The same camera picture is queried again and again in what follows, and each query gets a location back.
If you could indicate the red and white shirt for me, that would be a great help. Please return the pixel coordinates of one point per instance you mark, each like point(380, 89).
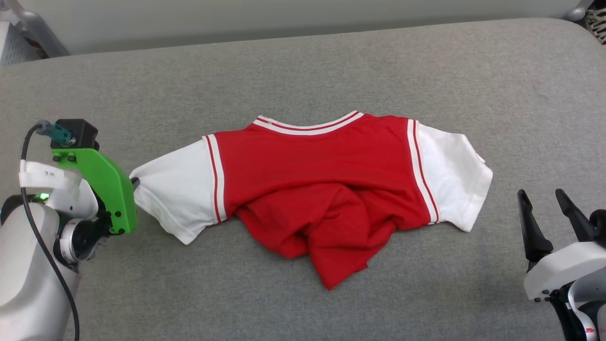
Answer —
point(307, 161)

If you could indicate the white woven laundry basket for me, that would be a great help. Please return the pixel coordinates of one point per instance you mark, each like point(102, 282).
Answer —
point(14, 47)

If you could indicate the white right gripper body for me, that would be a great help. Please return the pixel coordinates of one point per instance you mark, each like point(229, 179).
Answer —
point(563, 267)

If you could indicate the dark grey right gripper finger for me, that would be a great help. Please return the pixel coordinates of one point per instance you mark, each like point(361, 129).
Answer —
point(532, 232)
point(577, 218)

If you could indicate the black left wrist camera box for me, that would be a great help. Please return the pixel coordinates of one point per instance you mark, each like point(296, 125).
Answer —
point(80, 132)

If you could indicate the white sneaker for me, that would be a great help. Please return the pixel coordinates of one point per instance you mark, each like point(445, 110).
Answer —
point(597, 26)

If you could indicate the white label tape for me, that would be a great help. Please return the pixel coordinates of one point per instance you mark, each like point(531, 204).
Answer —
point(42, 175)

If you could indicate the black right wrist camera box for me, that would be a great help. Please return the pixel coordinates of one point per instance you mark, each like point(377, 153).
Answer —
point(599, 225)

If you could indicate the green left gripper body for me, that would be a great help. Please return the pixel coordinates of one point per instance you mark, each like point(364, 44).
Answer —
point(111, 184)

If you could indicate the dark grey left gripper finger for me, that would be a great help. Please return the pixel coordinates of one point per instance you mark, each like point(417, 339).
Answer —
point(135, 183)

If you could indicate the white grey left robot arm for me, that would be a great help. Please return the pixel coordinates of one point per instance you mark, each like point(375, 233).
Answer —
point(23, 284)

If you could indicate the light grey partition panel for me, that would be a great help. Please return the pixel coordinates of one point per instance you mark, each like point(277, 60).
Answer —
point(284, 19)

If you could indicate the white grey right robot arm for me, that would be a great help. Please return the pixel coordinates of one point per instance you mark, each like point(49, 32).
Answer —
point(592, 298)

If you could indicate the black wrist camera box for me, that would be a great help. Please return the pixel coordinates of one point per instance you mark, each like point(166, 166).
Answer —
point(80, 132)
point(599, 225)

